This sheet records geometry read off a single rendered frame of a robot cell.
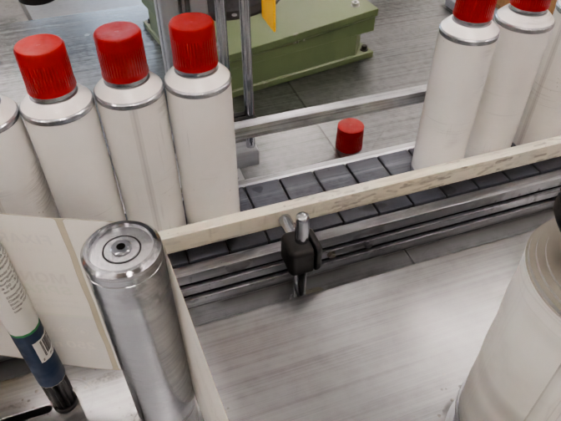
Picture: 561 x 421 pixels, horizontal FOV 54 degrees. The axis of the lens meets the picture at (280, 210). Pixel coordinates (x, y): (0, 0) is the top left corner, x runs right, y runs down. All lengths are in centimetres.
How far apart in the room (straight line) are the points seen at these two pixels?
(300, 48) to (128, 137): 45
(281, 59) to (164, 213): 40
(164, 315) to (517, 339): 18
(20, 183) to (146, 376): 19
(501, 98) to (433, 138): 7
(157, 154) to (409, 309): 24
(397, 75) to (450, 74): 35
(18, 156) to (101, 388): 18
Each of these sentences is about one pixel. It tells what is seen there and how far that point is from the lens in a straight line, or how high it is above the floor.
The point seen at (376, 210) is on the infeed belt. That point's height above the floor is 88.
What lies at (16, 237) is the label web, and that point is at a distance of 33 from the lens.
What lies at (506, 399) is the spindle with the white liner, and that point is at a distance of 33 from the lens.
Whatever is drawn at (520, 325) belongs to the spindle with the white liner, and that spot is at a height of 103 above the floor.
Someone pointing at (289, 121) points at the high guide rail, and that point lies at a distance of 53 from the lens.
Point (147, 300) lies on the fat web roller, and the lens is 28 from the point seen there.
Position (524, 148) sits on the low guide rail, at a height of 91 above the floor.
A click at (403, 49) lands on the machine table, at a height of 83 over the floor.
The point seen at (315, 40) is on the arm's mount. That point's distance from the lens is 85.
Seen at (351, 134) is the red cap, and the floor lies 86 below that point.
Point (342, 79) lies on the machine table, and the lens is 86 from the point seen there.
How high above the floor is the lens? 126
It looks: 44 degrees down
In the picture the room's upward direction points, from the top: straight up
